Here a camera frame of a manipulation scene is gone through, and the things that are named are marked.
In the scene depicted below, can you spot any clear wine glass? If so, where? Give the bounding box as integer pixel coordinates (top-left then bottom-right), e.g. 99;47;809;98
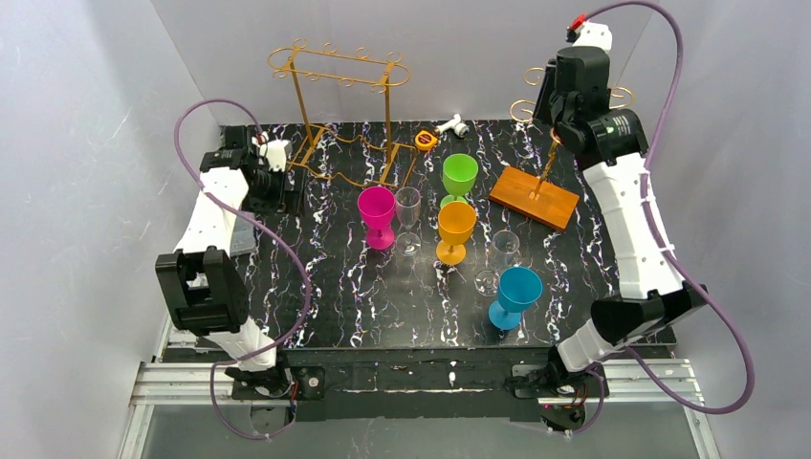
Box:
474;229;520;297
395;186;422;256

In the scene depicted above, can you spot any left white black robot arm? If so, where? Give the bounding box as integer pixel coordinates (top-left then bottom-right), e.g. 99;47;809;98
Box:
155;140;292;372

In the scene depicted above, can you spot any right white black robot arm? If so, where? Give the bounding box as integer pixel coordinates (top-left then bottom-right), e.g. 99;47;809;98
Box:
535;46;706;375

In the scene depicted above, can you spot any magenta plastic wine glass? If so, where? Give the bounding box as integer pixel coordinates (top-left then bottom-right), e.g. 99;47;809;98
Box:
357;186;396;251

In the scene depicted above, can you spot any green plastic wine glass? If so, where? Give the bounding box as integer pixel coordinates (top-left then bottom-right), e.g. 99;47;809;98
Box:
440;153;479;208

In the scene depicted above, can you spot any gold rectangular hanging rack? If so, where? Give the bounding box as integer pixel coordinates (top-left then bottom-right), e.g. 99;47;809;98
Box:
267;38;419;188

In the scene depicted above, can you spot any orange plastic wine glass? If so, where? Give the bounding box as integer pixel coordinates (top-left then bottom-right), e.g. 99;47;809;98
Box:
436;201;477;266

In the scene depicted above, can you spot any blue plastic wine glass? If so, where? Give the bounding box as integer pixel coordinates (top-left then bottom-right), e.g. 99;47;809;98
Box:
488;266;543;331

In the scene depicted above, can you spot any clear plastic screw box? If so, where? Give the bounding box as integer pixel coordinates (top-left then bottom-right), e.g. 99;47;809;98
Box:
229;216;257;258

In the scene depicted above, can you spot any white pipe fitting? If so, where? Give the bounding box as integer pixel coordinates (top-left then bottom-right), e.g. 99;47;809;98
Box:
433;113;470;139

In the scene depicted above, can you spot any yellow tape measure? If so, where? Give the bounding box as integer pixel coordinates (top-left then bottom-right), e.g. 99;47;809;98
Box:
414;130;439;152

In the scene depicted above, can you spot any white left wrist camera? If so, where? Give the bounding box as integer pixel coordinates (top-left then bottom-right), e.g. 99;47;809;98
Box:
252;132;292;172

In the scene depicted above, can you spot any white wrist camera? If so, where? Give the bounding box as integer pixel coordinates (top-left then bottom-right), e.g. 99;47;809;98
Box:
252;132;292;172
566;14;613;54

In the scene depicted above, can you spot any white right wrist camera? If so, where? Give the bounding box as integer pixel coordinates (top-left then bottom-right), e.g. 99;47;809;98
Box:
566;14;613;54

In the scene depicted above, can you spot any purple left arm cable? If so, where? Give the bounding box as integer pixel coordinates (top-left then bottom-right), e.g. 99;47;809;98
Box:
174;98;315;442

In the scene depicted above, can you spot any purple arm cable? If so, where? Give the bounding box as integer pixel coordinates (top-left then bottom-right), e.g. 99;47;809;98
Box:
541;0;756;435
174;98;315;442

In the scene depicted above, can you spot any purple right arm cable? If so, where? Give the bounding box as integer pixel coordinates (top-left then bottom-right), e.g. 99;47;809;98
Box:
541;0;756;435

